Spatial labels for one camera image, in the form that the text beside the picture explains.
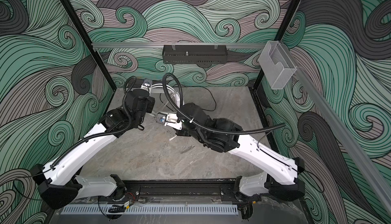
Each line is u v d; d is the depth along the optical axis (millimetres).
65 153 398
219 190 746
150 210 697
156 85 649
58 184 386
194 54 952
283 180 379
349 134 506
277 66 781
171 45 925
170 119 464
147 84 566
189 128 413
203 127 364
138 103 489
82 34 883
